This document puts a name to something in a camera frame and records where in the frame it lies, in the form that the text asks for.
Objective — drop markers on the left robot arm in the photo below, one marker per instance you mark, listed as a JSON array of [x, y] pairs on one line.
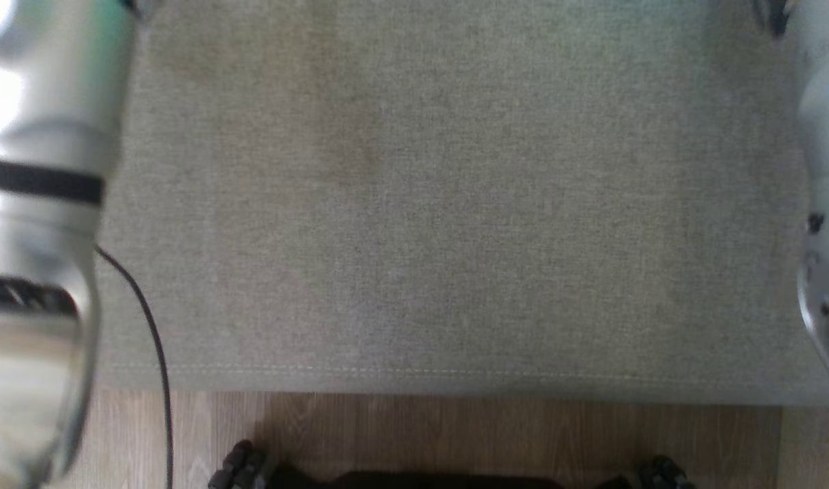
[[41, 136]]

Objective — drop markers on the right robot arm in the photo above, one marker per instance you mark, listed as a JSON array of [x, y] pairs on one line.
[[825, 136]]

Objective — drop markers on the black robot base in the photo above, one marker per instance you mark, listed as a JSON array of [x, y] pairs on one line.
[[455, 481]]

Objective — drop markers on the grey sofa chaise seat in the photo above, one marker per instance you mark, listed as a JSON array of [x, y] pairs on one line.
[[455, 204]]

